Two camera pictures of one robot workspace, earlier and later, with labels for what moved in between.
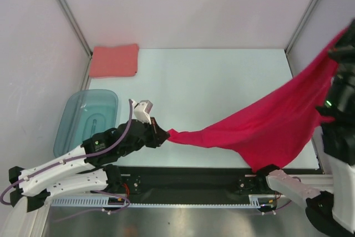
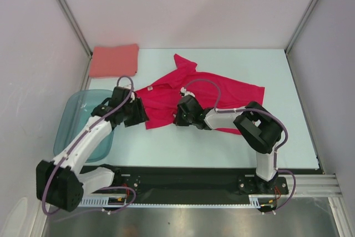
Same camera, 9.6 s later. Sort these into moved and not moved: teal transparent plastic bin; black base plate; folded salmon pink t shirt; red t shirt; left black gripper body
Moved: left black gripper body; red t shirt
Not moved: teal transparent plastic bin; folded salmon pink t shirt; black base plate
